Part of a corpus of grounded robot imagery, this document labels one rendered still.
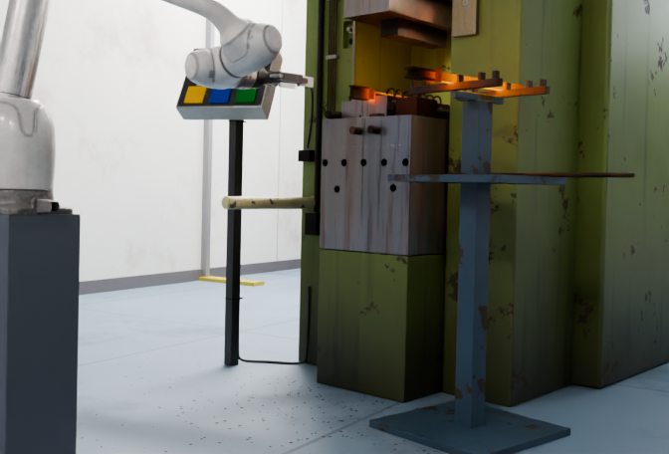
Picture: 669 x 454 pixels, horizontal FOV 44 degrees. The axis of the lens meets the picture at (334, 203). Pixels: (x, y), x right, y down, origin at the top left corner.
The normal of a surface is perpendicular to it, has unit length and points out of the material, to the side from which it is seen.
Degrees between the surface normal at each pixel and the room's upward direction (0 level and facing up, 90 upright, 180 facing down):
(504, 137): 90
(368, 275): 90
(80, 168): 90
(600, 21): 90
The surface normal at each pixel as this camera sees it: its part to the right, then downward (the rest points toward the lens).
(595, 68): -0.66, 0.00
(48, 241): 0.85, 0.03
